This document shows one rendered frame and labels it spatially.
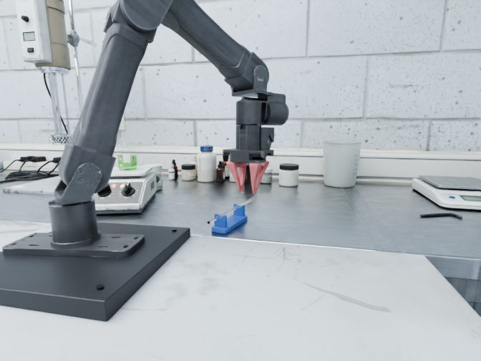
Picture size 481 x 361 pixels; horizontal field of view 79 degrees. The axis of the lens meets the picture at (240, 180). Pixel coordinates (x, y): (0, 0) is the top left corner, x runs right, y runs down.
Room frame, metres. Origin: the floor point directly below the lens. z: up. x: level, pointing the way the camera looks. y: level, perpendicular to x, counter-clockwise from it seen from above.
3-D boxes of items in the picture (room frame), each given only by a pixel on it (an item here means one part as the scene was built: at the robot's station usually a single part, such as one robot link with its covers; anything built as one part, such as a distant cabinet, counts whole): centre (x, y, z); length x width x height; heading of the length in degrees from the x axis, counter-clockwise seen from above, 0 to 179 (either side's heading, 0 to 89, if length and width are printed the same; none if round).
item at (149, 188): (0.77, 0.31, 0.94); 0.22 x 0.13 x 0.08; 5
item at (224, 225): (0.59, 0.02, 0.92); 0.10 x 0.03 x 0.04; 153
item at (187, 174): (1.10, 0.20, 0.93); 0.05 x 0.05 x 0.06
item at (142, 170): (0.79, 0.31, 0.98); 0.12 x 0.12 x 0.01; 5
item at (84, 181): (0.45, 0.26, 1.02); 0.09 x 0.06 x 0.06; 38
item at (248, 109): (0.67, -0.02, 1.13); 0.07 x 0.06 x 0.07; 128
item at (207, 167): (1.07, 0.12, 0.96); 0.07 x 0.07 x 0.13
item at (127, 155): (0.78, 0.31, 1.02); 0.06 x 0.05 x 0.08; 46
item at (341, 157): (1.01, -0.35, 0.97); 0.18 x 0.13 x 0.15; 144
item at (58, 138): (1.03, 0.63, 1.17); 0.07 x 0.07 x 0.25
